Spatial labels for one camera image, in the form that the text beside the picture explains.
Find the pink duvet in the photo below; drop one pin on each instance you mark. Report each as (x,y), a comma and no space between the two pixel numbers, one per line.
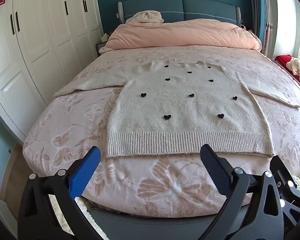
(180,35)

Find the white fluffy rug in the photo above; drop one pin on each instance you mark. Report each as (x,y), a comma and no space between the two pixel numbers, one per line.
(88,215)

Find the cream sweater with black hearts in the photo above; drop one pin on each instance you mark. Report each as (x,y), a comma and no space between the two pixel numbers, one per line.
(180,110)

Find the cream knitted blanket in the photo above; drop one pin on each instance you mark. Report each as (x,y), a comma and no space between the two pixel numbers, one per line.
(146,16)

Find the cream chunky knit throw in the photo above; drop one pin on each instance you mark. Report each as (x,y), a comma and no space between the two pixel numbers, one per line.
(298,71)

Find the white wardrobe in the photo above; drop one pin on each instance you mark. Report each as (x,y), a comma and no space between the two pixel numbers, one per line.
(40,42)

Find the pale curtain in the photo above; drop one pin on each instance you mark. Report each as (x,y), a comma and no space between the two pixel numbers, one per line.
(262,17)

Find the white fluffy throw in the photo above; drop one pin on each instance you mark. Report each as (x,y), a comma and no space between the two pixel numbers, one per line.
(298,183)

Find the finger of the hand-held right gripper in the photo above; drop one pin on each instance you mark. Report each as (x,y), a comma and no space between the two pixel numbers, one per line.
(287,192)

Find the pink butterfly print blanket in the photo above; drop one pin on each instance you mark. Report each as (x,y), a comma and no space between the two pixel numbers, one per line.
(72,120)

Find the window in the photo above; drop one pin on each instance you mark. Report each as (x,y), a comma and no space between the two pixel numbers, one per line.
(292,25)

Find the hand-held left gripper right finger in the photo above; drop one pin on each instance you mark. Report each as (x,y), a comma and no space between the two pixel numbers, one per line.
(213,167)

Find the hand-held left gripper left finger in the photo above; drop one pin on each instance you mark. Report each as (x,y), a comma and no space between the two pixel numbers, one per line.
(86,172)

